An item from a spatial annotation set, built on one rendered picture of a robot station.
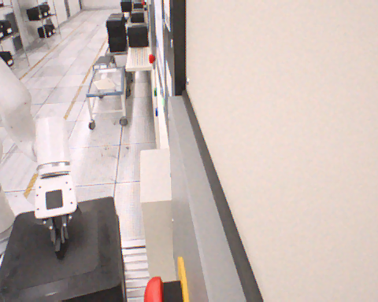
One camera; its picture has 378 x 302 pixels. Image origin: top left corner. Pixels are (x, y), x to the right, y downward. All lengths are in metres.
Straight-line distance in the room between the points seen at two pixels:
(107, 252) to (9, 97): 0.47
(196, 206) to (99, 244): 0.64
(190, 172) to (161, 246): 0.29
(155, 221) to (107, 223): 0.42
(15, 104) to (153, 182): 0.49
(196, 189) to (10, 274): 0.69
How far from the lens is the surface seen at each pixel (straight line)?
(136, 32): 3.49
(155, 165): 0.44
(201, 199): 0.17
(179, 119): 0.24
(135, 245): 1.13
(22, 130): 0.88
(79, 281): 0.75
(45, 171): 0.78
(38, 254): 0.82
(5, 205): 1.29
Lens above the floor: 1.68
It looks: 29 degrees down
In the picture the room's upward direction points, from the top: 2 degrees counter-clockwise
